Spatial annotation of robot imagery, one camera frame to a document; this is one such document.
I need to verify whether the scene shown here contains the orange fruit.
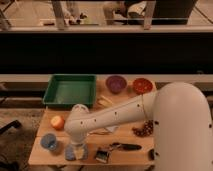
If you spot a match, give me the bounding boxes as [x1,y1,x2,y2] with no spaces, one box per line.
[50,115,65,130]

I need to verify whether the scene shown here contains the blue folded cloth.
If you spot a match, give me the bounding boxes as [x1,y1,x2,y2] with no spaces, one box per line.
[105,125,118,133]

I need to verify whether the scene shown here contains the black rectangular case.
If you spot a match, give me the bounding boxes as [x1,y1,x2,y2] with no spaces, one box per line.
[148,149,154,160]

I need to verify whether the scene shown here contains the red bowl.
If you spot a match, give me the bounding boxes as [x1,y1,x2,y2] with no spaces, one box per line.
[132,78,153,95]

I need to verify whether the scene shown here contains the bunch of dark grapes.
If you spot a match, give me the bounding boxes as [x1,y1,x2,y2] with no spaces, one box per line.
[132,120,153,137]

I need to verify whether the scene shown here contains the blue sponge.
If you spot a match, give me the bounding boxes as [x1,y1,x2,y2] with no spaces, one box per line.
[65,144,88,161]

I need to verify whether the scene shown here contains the yellow banana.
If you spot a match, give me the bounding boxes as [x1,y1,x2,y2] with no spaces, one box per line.
[98,96,113,107]

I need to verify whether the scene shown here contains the green plastic tray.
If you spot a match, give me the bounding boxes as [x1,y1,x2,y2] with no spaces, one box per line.
[43,74,96,108]

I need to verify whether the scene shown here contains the purple bowl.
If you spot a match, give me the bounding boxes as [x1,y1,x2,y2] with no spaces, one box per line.
[105,75,127,94]

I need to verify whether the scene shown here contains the blue plastic cup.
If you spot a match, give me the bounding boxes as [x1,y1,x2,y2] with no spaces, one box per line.
[40,133,59,152]

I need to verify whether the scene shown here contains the black chair base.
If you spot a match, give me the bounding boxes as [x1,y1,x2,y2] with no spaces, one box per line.
[0,120,22,135]

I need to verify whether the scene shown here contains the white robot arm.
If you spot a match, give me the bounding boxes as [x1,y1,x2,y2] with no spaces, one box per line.
[64,82,213,171]

